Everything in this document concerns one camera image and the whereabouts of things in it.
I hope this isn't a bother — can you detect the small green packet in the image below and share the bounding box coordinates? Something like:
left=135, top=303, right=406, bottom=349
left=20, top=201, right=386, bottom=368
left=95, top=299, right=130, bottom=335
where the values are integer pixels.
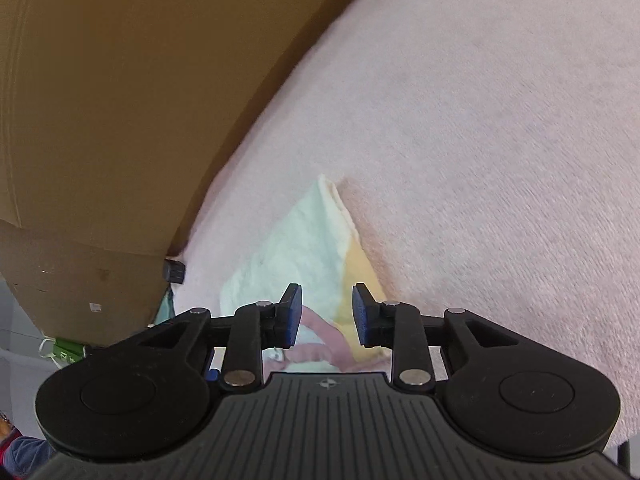
left=51, top=337, right=84, bottom=364

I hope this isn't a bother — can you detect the white and yellow T-shirt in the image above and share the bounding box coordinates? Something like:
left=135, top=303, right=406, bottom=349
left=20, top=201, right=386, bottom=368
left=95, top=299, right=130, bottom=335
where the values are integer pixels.
left=220, top=174, right=397, bottom=374

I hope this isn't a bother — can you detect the red and blue cloth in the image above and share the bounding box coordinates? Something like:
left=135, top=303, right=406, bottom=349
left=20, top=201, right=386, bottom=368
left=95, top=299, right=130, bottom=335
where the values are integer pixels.
left=0, top=412, right=57, bottom=480

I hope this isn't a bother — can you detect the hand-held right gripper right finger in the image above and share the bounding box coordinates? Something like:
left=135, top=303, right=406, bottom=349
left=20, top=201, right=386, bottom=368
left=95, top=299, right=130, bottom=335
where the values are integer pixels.
left=351, top=282, right=521, bottom=388

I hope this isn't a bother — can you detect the large long cardboard box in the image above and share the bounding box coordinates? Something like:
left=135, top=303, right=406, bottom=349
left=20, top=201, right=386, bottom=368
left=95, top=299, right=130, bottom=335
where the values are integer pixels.
left=0, top=0, right=383, bottom=257

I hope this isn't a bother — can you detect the cardboard box beside power adapter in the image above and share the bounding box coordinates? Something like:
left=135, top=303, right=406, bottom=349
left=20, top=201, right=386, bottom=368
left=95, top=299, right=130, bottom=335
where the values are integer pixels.
left=0, top=220, right=187, bottom=352

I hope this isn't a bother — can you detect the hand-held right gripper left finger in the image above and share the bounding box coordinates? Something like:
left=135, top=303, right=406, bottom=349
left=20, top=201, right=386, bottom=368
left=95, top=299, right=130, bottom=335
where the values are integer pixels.
left=137, top=282, right=304, bottom=391

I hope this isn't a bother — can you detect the pink fleece blanket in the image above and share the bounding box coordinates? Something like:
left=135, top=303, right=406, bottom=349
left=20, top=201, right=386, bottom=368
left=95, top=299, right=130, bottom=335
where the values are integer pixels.
left=170, top=0, right=640, bottom=456

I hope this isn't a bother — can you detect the teal cloth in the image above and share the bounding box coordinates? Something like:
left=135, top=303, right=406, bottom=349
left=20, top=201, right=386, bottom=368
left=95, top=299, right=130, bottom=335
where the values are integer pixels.
left=151, top=286, right=177, bottom=327

